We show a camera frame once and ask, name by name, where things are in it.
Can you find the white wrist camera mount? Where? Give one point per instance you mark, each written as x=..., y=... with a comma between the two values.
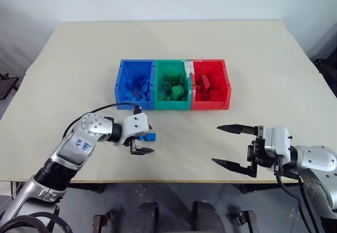
x=135, y=125
x=276, y=141

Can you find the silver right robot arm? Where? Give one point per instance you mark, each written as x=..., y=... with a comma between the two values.
x=316, y=162

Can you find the light blue flat block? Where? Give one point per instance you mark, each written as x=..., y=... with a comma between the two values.
x=127, y=94

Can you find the blue plastic bin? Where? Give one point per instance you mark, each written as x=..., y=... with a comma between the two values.
x=123, y=70

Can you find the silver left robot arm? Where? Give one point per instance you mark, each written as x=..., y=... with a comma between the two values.
x=65, y=149

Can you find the black background stand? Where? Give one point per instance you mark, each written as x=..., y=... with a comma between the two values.
x=8, y=84

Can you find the small blue toy block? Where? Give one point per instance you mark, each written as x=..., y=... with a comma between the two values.
x=150, y=137

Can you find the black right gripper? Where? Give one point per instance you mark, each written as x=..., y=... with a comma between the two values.
x=256, y=151

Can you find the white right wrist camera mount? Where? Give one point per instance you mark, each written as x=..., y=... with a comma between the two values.
x=276, y=141

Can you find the white tape strip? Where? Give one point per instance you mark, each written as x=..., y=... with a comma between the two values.
x=187, y=68

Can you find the black table caster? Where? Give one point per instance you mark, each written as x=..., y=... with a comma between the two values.
x=246, y=220
x=101, y=221

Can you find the light green studded block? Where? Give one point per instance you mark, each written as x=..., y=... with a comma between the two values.
x=177, y=92

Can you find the black background equipment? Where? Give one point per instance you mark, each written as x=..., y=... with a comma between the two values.
x=327, y=72

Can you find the green plastic bin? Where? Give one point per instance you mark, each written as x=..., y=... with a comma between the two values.
x=159, y=71

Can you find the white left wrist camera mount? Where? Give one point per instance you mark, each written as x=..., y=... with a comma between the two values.
x=135, y=125

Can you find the curved red block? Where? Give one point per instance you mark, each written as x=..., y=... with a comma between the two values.
x=203, y=81

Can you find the red plastic bin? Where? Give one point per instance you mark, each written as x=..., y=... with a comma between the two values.
x=223, y=85

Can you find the square red block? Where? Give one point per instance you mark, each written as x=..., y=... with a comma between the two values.
x=216, y=95

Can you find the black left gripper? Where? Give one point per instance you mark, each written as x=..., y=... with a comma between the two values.
x=127, y=141

